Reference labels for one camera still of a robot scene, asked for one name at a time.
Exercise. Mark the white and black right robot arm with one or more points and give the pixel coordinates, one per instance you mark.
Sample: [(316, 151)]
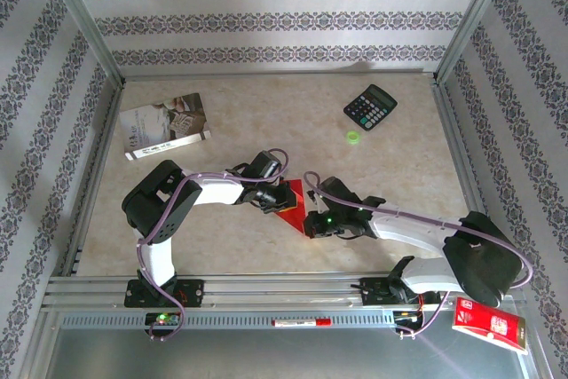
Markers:
[(408, 230)]

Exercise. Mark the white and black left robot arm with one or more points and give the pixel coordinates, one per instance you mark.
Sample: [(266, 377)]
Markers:
[(217, 190)]

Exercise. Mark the grey metal shelf sheet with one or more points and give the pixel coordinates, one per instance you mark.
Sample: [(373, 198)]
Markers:
[(266, 357)]

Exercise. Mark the red marker pen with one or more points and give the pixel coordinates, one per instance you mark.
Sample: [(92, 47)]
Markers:
[(302, 322)]

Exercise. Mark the black desk calculator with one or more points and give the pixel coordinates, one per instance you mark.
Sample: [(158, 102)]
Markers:
[(370, 106)]

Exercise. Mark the white paperback book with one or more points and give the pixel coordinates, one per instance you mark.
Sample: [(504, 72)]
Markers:
[(164, 123)]

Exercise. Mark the black controller board green light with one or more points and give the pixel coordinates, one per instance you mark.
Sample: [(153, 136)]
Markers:
[(162, 319)]

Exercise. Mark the red carton box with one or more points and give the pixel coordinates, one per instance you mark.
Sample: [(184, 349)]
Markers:
[(483, 321)]

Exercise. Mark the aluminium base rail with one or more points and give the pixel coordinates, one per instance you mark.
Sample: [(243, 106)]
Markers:
[(275, 290)]

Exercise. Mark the aluminium back rail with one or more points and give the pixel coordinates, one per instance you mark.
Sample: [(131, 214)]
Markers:
[(275, 74)]

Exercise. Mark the aluminium side rail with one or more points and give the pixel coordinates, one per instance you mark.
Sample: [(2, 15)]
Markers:
[(95, 175), (463, 175)]

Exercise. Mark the aluminium frame post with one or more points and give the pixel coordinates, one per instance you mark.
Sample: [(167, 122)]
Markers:
[(85, 19), (472, 19)]

